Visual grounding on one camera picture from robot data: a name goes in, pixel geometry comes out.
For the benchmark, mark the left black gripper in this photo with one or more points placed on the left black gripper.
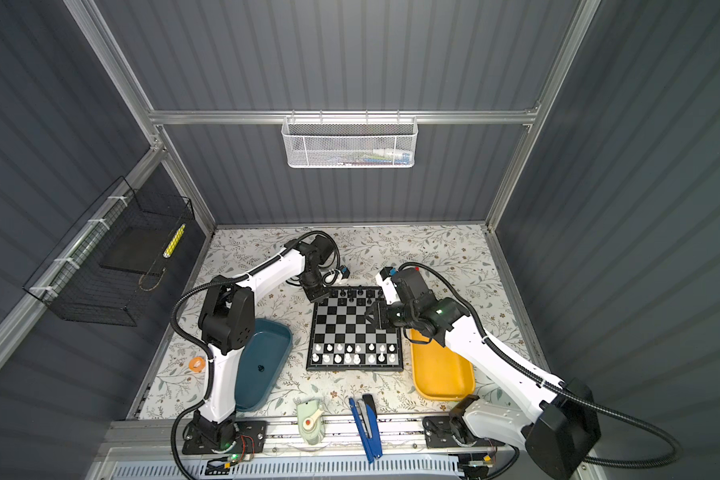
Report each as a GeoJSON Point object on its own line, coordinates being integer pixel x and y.
{"type": "Point", "coordinates": [316, 296]}

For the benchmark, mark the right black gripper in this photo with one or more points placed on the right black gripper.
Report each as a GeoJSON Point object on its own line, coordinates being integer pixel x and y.
{"type": "Point", "coordinates": [379, 320]}

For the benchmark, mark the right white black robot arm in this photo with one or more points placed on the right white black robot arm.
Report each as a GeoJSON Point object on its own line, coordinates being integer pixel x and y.
{"type": "Point", "coordinates": [557, 424]}

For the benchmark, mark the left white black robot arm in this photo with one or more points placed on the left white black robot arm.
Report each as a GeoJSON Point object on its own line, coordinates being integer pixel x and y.
{"type": "Point", "coordinates": [227, 323]}

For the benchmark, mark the black white chess board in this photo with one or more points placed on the black white chess board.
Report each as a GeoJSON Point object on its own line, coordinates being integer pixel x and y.
{"type": "Point", "coordinates": [341, 337]}

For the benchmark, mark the yellow plastic tray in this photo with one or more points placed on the yellow plastic tray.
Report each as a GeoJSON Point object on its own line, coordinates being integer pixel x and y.
{"type": "Point", "coordinates": [438, 373]}

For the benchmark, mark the teal plastic tray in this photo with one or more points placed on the teal plastic tray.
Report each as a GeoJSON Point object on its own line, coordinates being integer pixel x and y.
{"type": "Point", "coordinates": [270, 346]}

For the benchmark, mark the blue black stapler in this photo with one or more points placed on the blue black stapler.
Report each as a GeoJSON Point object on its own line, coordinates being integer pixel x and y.
{"type": "Point", "coordinates": [366, 420]}

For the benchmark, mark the light green tape dispenser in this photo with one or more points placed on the light green tape dispenser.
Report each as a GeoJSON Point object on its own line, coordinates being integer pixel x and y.
{"type": "Point", "coordinates": [310, 421]}

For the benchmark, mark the yellow green marker in basket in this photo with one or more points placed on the yellow green marker in basket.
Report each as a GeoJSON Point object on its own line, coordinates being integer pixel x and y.
{"type": "Point", "coordinates": [174, 241]}

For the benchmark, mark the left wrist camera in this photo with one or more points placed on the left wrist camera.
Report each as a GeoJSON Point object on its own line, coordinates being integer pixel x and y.
{"type": "Point", "coordinates": [341, 274]}

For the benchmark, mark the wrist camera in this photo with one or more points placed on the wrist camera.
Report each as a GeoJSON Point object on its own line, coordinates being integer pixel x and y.
{"type": "Point", "coordinates": [341, 274]}
{"type": "Point", "coordinates": [384, 280]}

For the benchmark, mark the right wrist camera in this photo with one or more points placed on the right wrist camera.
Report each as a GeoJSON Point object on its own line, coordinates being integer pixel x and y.
{"type": "Point", "coordinates": [384, 280]}

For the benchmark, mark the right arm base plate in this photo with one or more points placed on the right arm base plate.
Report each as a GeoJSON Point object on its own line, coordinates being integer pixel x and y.
{"type": "Point", "coordinates": [438, 435]}

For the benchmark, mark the white wire wall basket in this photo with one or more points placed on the white wire wall basket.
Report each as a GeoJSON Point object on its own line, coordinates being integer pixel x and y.
{"type": "Point", "coordinates": [363, 145]}

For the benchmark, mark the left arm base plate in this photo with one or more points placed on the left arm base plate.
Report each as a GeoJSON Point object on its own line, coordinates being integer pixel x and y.
{"type": "Point", "coordinates": [240, 437]}

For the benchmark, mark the black wire side basket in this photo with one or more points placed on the black wire side basket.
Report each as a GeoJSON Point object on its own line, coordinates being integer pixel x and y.
{"type": "Point", "coordinates": [107, 273]}

